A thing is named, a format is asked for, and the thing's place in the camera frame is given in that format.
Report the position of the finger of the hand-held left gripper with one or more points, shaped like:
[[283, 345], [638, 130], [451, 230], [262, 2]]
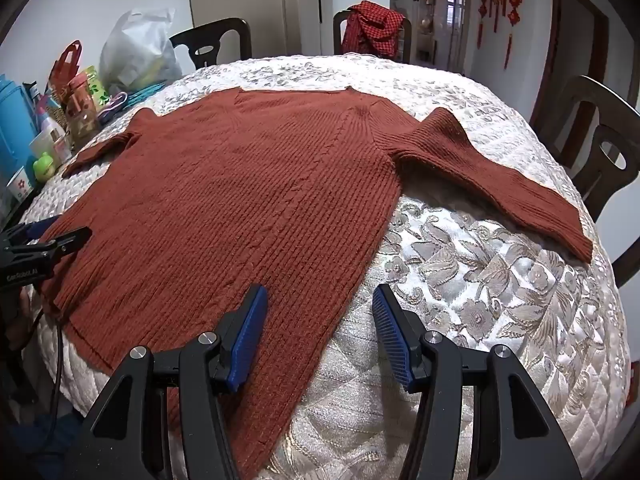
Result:
[[42, 227], [60, 245]]

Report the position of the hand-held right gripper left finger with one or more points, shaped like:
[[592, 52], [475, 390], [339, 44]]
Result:
[[247, 340]]

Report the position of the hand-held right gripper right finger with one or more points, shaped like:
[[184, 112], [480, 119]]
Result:
[[390, 340]]

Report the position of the rust ribbed knit sweater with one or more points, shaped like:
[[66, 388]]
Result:
[[240, 200]]

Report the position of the person's left forearm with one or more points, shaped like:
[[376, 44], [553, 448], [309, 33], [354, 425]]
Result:
[[24, 310]]

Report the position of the pink clothes hanger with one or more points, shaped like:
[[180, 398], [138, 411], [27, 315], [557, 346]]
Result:
[[112, 105]]

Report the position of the teal clothes hangers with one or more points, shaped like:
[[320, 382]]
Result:
[[142, 94]]

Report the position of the white paper cup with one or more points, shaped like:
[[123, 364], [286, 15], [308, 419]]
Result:
[[20, 185]]

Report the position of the green frog toy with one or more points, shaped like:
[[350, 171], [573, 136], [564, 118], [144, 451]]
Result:
[[44, 165]]

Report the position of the blue plastic container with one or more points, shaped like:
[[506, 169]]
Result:
[[15, 125]]

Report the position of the cream floral quilted table cover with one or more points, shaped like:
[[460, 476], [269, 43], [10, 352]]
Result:
[[500, 310]]

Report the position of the clear jar with pink lid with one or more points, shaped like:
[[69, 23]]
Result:
[[82, 110]]

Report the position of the green patterned packet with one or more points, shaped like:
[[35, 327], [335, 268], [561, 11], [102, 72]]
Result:
[[97, 87]]

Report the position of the red gift bag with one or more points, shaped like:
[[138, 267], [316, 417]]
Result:
[[67, 65]]

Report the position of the white plastic bag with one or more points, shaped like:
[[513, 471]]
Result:
[[135, 45]]

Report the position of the dark wooden chair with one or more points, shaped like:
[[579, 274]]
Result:
[[590, 105], [339, 25], [220, 32]]

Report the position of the beige door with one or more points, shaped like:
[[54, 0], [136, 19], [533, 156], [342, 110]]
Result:
[[240, 5]]

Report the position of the red checked cloth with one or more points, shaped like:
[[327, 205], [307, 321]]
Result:
[[372, 30]]

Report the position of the dark wooden door frame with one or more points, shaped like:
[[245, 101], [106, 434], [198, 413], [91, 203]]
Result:
[[600, 35]]

